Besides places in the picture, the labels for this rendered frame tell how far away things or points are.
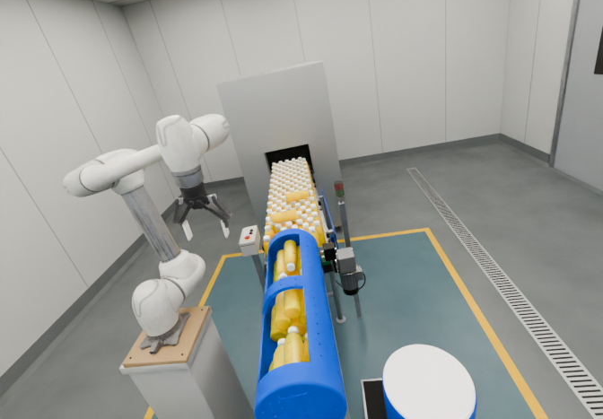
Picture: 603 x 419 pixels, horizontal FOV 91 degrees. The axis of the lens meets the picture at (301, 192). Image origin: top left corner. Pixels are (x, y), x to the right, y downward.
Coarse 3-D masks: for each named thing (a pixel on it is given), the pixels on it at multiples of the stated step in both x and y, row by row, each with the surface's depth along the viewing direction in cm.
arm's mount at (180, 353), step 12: (180, 312) 151; (192, 312) 150; (204, 312) 148; (192, 324) 143; (144, 336) 141; (180, 336) 137; (192, 336) 136; (132, 348) 136; (168, 348) 133; (180, 348) 132; (192, 348) 132; (132, 360) 130; (144, 360) 129; (156, 360) 128; (168, 360) 127; (180, 360) 126
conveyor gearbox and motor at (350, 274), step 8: (336, 256) 197; (344, 256) 193; (352, 256) 192; (336, 264) 197; (344, 264) 193; (352, 264) 194; (344, 272) 196; (352, 272) 196; (360, 272) 200; (344, 280) 201; (352, 280) 200; (344, 288) 206; (352, 288) 203; (360, 288) 216
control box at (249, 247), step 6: (246, 228) 203; (252, 228) 201; (246, 234) 195; (252, 234) 194; (258, 234) 204; (240, 240) 189; (246, 240) 188; (252, 240) 187; (258, 240) 199; (240, 246) 187; (246, 246) 187; (252, 246) 187; (258, 246) 196; (246, 252) 189; (252, 252) 189
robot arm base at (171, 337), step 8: (184, 320) 144; (176, 328) 137; (152, 336) 133; (160, 336) 133; (168, 336) 135; (176, 336) 135; (144, 344) 135; (152, 344) 132; (160, 344) 133; (168, 344) 134; (176, 344) 133; (152, 352) 131
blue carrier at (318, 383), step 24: (312, 240) 161; (312, 264) 140; (288, 288) 123; (312, 288) 123; (264, 312) 127; (312, 312) 111; (264, 336) 119; (312, 336) 100; (264, 360) 112; (312, 360) 92; (336, 360) 100; (264, 384) 90; (288, 384) 86; (312, 384) 86; (336, 384) 90; (264, 408) 89; (288, 408) 89; (312, 408) 90; (336, 408) 91
